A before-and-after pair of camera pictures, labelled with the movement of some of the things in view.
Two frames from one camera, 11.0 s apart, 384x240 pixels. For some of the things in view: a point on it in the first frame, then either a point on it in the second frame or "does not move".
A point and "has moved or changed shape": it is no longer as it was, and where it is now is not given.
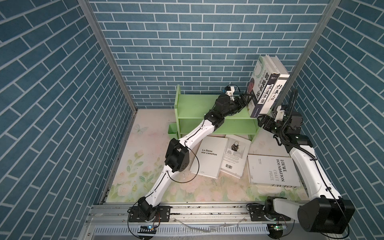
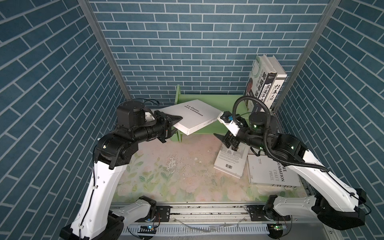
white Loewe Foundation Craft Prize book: (272, 170) does not move
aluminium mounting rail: (116, 215) does not move
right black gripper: (268, 125) to (226, 139)
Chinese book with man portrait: (261, 85) does not move
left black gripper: (243, 102) to (165, 123)
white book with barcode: (235, 156) does not move
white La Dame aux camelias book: (210, 153) to (196, 115)
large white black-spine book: (278, 77) has moved or changed shape
